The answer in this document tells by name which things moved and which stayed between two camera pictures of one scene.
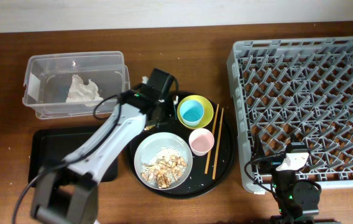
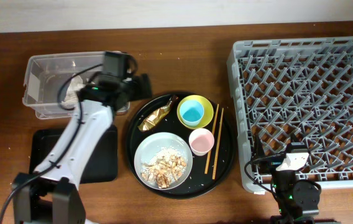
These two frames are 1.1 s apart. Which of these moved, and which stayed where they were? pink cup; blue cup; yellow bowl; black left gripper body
Moved: black left gripper body
Stayed: pink cup; blue cup; yellow bowl
